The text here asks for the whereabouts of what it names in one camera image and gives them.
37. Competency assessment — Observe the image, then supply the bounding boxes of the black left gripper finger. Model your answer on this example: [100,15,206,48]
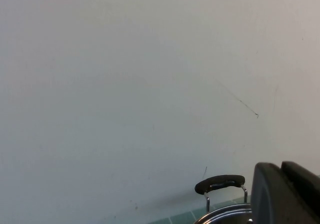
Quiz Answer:
[250,161,320,224]

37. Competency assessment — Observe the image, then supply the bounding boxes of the stainless steel pot black handles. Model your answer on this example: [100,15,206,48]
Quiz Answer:
[194,174,254,224]

